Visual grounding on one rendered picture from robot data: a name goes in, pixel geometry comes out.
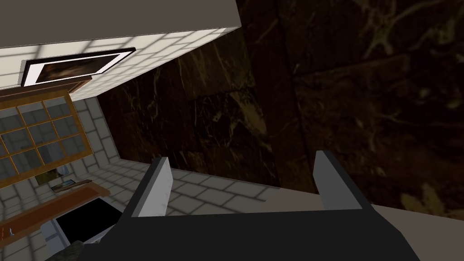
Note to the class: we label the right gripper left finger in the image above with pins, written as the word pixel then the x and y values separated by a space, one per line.
pixel 156 192

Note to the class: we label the white oven with black door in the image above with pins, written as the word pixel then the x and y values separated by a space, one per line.
pixel 81 222

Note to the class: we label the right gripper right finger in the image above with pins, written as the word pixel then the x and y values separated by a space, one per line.
pixel 335 185

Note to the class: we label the black framed wall picture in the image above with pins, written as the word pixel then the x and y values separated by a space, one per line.
pixel 74 68

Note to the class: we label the wooden framed window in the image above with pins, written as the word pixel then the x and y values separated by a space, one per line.
pixel 36 134

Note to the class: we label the brown wooden counter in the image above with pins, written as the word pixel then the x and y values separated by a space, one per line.
pixel 50 206

